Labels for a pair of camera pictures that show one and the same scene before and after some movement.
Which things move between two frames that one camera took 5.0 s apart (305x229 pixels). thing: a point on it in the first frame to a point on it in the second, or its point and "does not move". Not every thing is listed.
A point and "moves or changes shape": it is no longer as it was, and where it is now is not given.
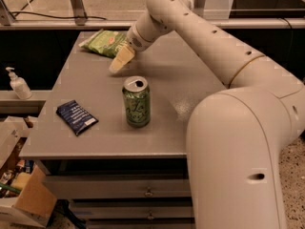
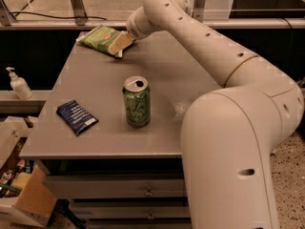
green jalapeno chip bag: [107, 42] moves or changes shape
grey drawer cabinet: [113, 145] does not move
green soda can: [135, 91] does not move
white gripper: [136, 40] to [133, 28]
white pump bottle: [19, 85] does not move
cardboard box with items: [26, 199] does not move
